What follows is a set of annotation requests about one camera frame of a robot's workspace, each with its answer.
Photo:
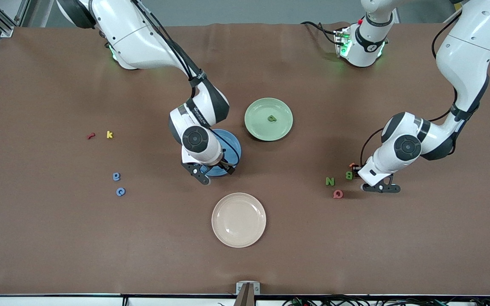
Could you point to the green letter B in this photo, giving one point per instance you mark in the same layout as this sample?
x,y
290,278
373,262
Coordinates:
x,y
348,175

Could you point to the green letter N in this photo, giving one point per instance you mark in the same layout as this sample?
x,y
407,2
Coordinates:
x,y
329,181

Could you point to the green digit 6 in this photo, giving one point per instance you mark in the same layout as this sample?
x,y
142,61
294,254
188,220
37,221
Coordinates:
x,y
272,119

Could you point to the blue letter a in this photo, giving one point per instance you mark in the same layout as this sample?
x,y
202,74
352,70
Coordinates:
x,y
116,179

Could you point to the blue letter c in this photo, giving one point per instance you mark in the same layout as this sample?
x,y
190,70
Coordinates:
x,y
118,194

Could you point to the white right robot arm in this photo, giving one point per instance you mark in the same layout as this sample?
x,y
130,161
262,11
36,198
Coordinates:
x,y
143,38

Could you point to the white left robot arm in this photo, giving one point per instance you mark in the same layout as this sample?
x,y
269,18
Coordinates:
x,y
466,59

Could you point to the blue plate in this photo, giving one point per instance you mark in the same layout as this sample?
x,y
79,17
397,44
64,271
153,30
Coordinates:
x,y
230,138

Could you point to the pink letter Q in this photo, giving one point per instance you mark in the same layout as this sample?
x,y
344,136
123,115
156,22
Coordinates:
x,y
341,196

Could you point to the green plate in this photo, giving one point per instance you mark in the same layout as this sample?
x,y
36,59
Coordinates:
x,y
260,123

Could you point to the beige plate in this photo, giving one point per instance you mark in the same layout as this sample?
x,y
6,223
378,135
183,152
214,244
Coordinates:
x,y
238,220

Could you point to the brown table cover sheet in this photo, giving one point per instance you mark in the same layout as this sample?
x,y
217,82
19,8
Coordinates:
x,y
58,255

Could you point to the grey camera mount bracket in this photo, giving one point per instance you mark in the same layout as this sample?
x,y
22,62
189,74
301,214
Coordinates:
x,y
240,288

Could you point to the white table edge rail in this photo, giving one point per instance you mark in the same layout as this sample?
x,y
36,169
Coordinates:
x,y
58,301

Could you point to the aluminium frame profile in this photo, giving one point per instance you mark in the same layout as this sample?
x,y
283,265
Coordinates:
x,y
4,29

